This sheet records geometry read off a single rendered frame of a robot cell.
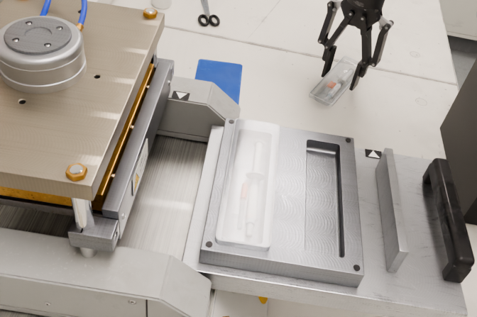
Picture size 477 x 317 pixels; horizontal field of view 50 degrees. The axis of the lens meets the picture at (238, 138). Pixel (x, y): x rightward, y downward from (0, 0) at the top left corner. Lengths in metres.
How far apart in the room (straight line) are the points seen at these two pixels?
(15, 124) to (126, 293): 0.18
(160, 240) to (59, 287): 0.14
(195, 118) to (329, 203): 0.21
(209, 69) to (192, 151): 0.47
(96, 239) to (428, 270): 0.35
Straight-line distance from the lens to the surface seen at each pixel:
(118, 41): 0.57
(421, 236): 0.63
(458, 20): 2.88
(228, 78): 1.12
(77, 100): 0.49
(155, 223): 0.62
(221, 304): 0.59
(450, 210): 0.61
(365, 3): 1.01
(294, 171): 0.60
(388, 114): 1.13
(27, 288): 0.53
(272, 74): 1.15
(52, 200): 0.51
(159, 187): 0.65
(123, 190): 0.48
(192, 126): 0.69
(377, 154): 0.69
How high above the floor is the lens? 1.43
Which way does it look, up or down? 44 degrees down
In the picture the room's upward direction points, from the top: 9 degrees clockwise
